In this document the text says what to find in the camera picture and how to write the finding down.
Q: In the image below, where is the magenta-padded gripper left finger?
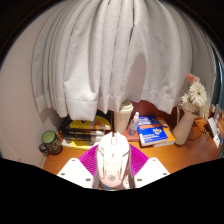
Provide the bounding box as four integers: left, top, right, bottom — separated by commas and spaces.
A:
56, 143, 101, 190

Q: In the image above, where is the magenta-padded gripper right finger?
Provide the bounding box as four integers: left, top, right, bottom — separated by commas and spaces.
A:
128, 143, 171, 189

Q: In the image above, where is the pink computer mouse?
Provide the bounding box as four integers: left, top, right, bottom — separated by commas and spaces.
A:
95, 131, 131, 190

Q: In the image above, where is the yellow and white book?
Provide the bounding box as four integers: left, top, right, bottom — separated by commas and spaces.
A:
61, 138, 101, 150

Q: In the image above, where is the thick black book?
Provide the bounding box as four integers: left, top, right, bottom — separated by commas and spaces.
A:
63, 133, 106, 143

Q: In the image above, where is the dark mug with green inside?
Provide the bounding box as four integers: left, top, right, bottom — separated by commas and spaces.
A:
38, 130, 64, 156

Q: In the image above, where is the red-brown book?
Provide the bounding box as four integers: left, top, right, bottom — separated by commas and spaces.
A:
123, 128, 141, 143

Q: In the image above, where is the thin black book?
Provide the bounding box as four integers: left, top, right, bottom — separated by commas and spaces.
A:
62, 128, 107, 137

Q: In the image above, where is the orange book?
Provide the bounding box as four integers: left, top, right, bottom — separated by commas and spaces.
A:
141, 117, 177, 148

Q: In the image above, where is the clear spray bottle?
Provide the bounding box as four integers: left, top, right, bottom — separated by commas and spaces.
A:
128, 111, 140, 136

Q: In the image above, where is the black and yellow cover book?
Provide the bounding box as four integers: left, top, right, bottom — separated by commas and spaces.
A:
63, 111, 113, 132

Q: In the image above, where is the white pitcher vase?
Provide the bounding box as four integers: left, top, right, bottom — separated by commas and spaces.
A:
172, 105, 200, 146

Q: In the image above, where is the cream lidded tumbler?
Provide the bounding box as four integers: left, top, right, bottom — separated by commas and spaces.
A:
113, 100, 134, 134

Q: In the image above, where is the white flower bouquet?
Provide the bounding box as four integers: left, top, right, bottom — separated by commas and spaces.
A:
179, 73, 210, 119

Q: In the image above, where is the white curtain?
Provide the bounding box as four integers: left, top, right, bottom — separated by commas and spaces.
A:
31, 0, 218, 122

